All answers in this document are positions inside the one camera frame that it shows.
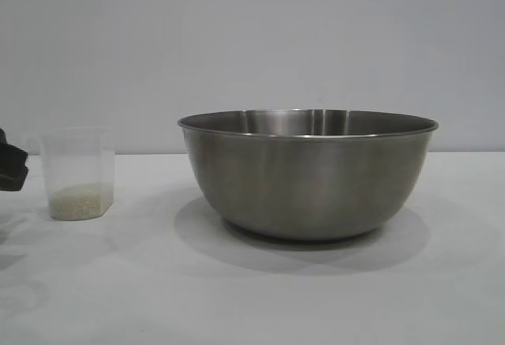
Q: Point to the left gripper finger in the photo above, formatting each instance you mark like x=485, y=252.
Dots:
x=12, y=179
x=10, y=155

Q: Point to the clear plastic measuring cup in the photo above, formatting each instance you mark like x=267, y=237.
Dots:
x=79, y=155

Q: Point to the white rice grains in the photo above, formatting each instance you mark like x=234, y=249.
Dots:
x=79, y=203

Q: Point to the stainless steel mixing bowl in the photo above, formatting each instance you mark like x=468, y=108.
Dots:
x=307, y=183

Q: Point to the white tablecloth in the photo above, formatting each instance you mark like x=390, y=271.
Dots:
x=158, y=282

